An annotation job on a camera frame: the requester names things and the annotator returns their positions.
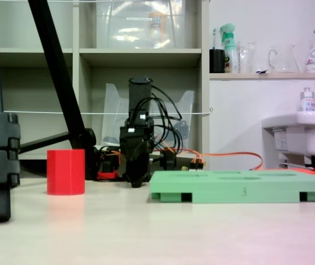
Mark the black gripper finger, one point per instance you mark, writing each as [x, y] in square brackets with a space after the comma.
[144, 165]
[132, 168]

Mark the red octagonal pillar block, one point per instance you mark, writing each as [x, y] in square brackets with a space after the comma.
[66, 172]

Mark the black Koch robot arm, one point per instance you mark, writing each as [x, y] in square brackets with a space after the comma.
[140, 96]

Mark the clear plastic file holder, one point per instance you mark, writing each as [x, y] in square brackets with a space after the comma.
[113, 110]

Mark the beige shelf unit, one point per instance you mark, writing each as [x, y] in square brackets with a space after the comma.
[140, 58]

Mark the black tripod leg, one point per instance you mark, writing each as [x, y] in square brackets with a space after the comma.
[60, 82]

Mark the black tripod brace strut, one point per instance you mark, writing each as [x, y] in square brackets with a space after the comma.
[44, 142]

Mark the clear plastic storage box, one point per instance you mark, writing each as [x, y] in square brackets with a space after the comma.
[135, 33]

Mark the black cup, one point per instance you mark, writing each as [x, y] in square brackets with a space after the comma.
[217, 62]

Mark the green spray bottle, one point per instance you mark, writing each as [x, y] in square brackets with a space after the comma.
[230, 55]

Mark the blue white toothbrush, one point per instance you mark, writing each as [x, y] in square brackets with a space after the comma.
[214, 38]

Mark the green shape sorting board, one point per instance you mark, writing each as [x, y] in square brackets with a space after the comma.
[270, 189]

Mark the clear measuring cup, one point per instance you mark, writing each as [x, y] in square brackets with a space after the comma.
[246, 59]

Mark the clear glass pitcher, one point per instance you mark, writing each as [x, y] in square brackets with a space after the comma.
[284, 60]

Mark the white sink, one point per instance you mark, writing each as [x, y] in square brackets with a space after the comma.
[311, 129]

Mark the small clear sanitizer bottle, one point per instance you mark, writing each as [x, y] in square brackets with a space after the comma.
[307, 102]

